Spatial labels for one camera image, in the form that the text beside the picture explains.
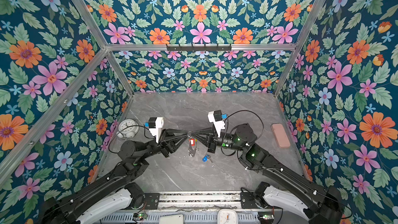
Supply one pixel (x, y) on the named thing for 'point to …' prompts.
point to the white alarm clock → (127, 128)
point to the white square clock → (227, 216)
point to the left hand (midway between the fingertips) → (185, 136)
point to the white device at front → (174, 219)
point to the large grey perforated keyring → (193, 143)
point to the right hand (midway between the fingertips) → (193, 134)
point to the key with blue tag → (206, 158)
